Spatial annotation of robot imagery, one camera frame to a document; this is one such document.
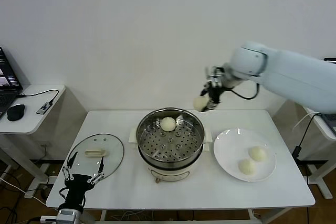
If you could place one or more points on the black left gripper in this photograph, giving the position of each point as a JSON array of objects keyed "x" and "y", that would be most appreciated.
[{"x": 77, "y": 182}]

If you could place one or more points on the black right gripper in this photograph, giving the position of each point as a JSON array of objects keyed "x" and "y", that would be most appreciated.
[{"x": 228, "y": 77}]

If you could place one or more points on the white steamed baozi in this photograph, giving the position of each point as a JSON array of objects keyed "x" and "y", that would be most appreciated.
[
  {"x": 168, "y": 124},
  {"x": 258, "y": 154},
  {"x": 246, "y": 166},
  {"x": 199, "y": 103}
]

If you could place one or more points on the light blue left robot arm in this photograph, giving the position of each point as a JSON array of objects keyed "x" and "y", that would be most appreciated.
[{"x": 48, "y": 219}]

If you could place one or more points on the light blue right robot arm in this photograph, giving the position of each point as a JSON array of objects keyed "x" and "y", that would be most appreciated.
[{"x": 294, "y": 77}]

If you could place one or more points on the perforated stainless steel steamer pot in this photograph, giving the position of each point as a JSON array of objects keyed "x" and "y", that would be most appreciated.
[{"x": 189, "y": 127}]

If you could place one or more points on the round white plate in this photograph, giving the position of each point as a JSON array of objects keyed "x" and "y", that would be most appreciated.
[{"x": 224, "y": 141}]

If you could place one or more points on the white floor power strip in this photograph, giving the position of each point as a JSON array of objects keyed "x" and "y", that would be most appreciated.
[{"x": 30, "y": 194}]

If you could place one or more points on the white side table with mouse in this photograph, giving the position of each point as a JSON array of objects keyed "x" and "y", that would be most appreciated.
[{"x": 31, "y": 124}]

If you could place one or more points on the small grey usb hub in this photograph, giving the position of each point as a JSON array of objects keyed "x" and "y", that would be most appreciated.
[{"x": 43, "y": 108}]

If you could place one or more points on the cream electric cooker base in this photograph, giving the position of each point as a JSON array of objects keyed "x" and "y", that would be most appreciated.
[{"x": 170, "y": 174}]

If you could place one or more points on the black computer mouse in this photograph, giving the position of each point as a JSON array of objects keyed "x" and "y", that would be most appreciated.
[{"x": 16, "y": 112}]

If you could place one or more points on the black laptop with dark screen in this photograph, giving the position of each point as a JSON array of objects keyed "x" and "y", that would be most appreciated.
[{"x": 8, "y": 77}]

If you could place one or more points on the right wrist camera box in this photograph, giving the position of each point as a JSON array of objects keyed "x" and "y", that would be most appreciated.
[{"x": 216, "y": 81}]

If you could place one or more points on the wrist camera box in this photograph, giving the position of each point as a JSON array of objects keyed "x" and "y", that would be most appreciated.
[
  {"x": 68, "y": 218},
  {"x": 216, "y": 81}
]

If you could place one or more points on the white wall socket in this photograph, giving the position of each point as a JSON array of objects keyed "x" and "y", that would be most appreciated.
[{"x": 45, "y": 144}]

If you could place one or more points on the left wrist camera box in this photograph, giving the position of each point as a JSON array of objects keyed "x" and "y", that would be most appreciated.
[{"x": 68, "y": 218}]

